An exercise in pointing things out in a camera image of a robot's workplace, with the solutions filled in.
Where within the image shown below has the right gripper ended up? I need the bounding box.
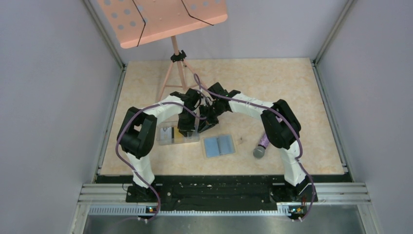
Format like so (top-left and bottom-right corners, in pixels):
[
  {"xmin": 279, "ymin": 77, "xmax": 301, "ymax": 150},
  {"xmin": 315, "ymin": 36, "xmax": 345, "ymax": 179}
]
[{"xmin": 198, "ymin": 101, "xmax": 224, "ymax": 134}]

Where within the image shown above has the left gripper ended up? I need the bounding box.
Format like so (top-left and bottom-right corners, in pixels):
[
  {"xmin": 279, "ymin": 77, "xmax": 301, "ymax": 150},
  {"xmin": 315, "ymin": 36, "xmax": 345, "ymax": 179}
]
[{"xmin": 177, "ymin": 111, "xmax": 197, "ymax": 138}]

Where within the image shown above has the clear plastic card box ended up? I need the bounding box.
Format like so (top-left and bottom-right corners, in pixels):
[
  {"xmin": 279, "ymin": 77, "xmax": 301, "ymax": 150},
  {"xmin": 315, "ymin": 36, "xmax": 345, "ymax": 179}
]
[{"xmin": 156, "ymin": 121, "xmax": 200, "ymax": 145}]

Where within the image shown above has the purple glitter microphone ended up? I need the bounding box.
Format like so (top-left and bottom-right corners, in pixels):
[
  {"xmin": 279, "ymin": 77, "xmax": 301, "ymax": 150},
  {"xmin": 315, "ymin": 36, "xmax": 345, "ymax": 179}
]
[{"xmin": 253, "ymin": 134, "xmax": 270, "ymax": 159}]

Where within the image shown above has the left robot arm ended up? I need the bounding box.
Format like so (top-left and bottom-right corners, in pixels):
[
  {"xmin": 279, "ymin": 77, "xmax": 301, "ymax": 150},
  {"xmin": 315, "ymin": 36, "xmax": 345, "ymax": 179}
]
[{"xmin": 117, "ymin": 89, "xmax": 202, "ymax": 202}]

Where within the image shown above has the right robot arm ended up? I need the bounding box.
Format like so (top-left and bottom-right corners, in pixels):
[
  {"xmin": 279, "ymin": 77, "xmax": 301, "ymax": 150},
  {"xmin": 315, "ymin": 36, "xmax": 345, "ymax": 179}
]
[{"xmin": 198, "ymin": 82, "xmax": 307, "ymax": 201}]

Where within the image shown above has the black stripe yellow card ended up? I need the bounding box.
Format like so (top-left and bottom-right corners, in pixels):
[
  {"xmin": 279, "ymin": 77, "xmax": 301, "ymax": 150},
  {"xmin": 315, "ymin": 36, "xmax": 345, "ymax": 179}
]
[{"xmin": 171, "ymin": 127, "xmax": 185, "ymax": 144}]

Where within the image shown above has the pink music stand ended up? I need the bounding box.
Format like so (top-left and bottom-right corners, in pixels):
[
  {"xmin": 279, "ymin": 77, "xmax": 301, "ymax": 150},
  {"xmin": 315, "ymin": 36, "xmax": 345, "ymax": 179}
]
[{"xmin": 98, "ymin": 0, "xmax": 228, "ymax": 98}]

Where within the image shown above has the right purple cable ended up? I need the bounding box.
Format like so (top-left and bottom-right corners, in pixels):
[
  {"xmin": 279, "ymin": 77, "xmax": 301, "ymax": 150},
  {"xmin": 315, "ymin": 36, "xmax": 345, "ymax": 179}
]
[{"xmin": 192, "ymin": 73, "xmax": 316, "ymax": 220}]

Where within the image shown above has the purple cable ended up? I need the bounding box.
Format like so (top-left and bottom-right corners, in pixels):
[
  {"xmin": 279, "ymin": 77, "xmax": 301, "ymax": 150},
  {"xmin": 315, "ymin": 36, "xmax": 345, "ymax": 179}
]
[
  {"xmin": 192, "ymin": 73, "xmax": 316, "ymax": 220},
  {"xmin": 115, "ymin": 101, "xmax": 207, "ymax": 220}
]

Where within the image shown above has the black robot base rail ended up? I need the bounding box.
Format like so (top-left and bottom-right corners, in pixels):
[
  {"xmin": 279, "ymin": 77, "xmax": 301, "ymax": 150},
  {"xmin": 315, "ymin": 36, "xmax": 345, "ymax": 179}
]
[{"xmin": 126, "ymin": 175, "xmax": 318, "ymax": 212}]

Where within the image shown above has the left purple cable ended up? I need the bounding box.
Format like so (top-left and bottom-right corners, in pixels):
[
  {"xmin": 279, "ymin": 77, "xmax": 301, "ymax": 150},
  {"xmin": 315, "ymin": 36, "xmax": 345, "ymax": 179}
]
[{"xmin": 115, "ymin": 101, "xmax": 207, "ymax": 220}]

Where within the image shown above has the grey slotted cable duct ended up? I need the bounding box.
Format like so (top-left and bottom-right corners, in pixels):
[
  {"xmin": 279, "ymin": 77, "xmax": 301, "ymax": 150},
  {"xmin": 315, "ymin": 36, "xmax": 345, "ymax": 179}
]
[{"xmin": 88, "ymin": 204, "xmax": 307, "ymax": 217}]

